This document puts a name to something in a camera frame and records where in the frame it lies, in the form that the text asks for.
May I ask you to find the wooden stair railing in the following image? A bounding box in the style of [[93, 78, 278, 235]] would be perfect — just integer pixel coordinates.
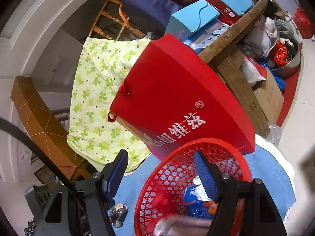
[[88, 0, 145, 41]]

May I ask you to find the black cable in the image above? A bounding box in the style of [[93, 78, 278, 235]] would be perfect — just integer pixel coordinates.
[[0, 117, 80, 197]]

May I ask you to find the red Nilrich paper bag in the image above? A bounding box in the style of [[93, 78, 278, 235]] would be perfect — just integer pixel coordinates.
[[108, 34, 255, 159]]

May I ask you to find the round wooden shelf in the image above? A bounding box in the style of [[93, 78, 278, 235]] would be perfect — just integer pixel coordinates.
[[199, 0, 270, 137]]

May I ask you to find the green clover pattern quilt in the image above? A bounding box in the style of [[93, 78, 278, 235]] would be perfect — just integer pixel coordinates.
[[67, 37, 150, 173]]

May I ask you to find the metal bowl with bags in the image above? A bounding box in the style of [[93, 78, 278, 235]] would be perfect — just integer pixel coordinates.
[[269, 37, 301, 79]]

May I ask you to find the light blue cardboard box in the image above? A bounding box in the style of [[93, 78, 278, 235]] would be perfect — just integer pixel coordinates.
[[164, 0, 220, 41]]

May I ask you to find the navy fabric bag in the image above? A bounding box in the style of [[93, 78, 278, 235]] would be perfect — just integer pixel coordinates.
[[122, 0, 182, 37]]

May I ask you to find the blue plastic bag trash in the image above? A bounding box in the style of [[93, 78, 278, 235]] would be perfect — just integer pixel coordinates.
[[184, 200, 214, 219]]

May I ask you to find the brown cardboard box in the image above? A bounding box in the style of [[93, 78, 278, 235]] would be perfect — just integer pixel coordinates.
[[252, 68, 284, 124]]

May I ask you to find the small orange wrapper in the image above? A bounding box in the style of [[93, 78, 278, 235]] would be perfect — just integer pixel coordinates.
[[205, 200, 218, 215]]

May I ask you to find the blue bed blanket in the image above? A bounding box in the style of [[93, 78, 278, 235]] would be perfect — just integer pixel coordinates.
[[114, 145, 296, 235]]

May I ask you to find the blue white medicine box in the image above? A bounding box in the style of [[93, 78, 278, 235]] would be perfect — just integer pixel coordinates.
[[183, 184, 210, 205]]

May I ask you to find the red mesh plastic basket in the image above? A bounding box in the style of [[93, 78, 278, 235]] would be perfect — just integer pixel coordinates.
[[134, 138, 252, 235]]

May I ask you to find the orange wooden column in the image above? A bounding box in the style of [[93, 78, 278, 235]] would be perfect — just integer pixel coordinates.
[[11, 76, 91, 181]]

